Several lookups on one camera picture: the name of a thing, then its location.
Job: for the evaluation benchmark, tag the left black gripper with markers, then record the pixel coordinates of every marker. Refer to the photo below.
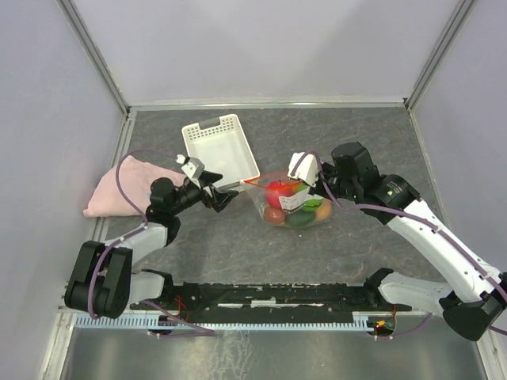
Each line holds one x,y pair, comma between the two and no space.
220,199

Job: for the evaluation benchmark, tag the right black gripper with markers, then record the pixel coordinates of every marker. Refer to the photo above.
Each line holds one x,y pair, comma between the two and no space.
318,189

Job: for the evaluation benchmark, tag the white perforated plastic basket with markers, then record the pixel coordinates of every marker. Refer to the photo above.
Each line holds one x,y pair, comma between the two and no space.
221,144

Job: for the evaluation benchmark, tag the orange toy fruit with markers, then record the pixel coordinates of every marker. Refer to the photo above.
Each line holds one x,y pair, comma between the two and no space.
323,211

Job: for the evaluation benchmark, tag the pink red toy fruit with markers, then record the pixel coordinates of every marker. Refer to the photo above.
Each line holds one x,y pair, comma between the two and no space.
277,188

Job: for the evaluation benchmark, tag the brown toy fruit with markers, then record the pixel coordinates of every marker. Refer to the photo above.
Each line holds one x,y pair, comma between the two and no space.
274,215

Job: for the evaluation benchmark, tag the dark green toy avocado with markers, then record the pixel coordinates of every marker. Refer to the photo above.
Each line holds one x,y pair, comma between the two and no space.
300,219

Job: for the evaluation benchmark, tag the clear orange zip top bag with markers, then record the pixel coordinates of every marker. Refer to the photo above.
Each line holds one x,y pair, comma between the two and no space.
255,188

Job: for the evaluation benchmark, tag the green watermelon toy ball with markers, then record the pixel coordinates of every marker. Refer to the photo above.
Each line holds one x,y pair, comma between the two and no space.
312,202

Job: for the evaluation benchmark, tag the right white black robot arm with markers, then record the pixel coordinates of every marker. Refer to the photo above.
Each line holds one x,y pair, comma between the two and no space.
473,294

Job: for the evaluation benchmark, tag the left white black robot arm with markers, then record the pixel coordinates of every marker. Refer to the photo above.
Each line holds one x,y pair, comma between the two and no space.
103,282

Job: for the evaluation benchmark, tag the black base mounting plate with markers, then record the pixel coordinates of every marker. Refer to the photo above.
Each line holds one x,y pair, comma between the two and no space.
273,303

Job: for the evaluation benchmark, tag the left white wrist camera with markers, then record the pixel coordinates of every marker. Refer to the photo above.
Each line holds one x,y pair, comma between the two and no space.
191,167

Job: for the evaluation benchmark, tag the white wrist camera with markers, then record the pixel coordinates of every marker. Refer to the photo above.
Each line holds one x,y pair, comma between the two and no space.
191,167
304,166

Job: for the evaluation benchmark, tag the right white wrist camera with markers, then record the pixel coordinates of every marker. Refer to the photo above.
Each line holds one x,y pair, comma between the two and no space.
304,166

